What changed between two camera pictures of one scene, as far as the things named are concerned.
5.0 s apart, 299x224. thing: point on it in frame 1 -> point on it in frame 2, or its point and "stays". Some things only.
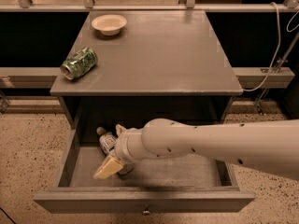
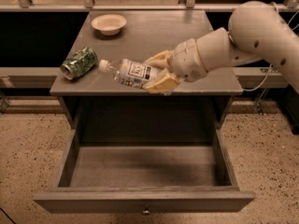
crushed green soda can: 79,63 stays
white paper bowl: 108,24 stays
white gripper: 122,147 -> 187,60
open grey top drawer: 177,184 stays
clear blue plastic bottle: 107,140 -> 128,73
